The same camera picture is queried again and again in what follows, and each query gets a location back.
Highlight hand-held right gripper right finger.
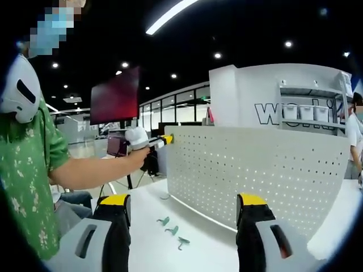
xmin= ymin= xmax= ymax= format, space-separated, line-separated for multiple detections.
xmin=235 ymin=193 xmax=327 ymax=272

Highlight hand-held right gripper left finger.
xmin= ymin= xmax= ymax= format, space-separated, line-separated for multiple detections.
xmin=45 ymin=193 xmax=132 ymax=272

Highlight white perforated mounting plate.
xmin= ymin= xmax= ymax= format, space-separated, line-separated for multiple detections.
xmin=158 ymin=125 xmax=352 ymax=241

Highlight person's left hand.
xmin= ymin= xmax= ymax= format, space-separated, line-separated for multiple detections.
xmin=128 ymin=146 xmax=152 ymax=169

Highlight glass office partition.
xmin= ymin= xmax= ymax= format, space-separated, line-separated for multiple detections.
xmin=138 ymin=82 xmax=211 ymax=134

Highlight large red screen monitor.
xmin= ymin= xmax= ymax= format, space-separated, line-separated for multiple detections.
xmin=90 ymin=66 xmax=141 ymax=126

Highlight black laptop tripod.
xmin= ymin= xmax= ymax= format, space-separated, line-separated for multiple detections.
xmin=124 ymin=169 xmax=134 ymax=190

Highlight grey and red hanging bag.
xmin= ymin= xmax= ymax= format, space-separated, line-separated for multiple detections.
xmin=202 ymin=106 xmax=216 ymax=127

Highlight round ceiling spotlights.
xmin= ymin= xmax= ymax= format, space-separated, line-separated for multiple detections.
xmin=52 ymin=40 xmax=351 ymax=91

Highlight person's green floral shirt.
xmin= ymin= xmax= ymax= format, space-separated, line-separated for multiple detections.
xmin=0 ymin=97 xmax=71 ymax=261

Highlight long ceiling light strip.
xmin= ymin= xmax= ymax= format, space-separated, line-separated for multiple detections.
xmin=145 ymin=0 xmax=201 ymax=36

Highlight white worn chest device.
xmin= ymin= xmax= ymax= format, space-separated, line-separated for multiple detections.
xmin=0 ymin=53 xmax=44 ymax=125

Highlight white storage bin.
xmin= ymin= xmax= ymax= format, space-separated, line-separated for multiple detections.
xmin=283 ymin=104 xmax=298 ymax=120
xmin=299 ymin=105 xmax=314 ymax=121
xmin=314 ymin=106 xmax=330 ymax=122

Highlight metal shelf rack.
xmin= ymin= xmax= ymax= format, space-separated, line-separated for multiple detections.
xmin=278 ymin=79 xmax=350 ymax=137

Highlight chest device cable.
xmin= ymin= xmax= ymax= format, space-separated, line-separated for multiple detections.
xmin=38 ymin=107 xmax=49 ymax=165

